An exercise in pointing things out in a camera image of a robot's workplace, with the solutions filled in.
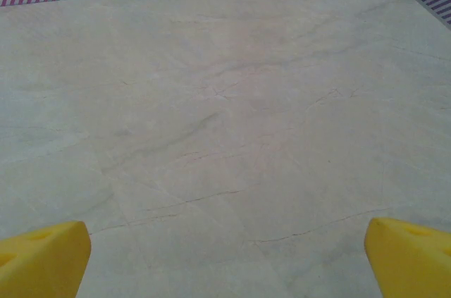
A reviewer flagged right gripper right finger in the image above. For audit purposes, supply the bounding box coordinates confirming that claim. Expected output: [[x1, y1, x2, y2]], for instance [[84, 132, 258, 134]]
[[364, 216, 451, 298]]

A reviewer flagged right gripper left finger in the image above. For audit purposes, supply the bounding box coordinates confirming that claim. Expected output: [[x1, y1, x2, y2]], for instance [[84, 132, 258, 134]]
[[0, 221, 92, 298]]

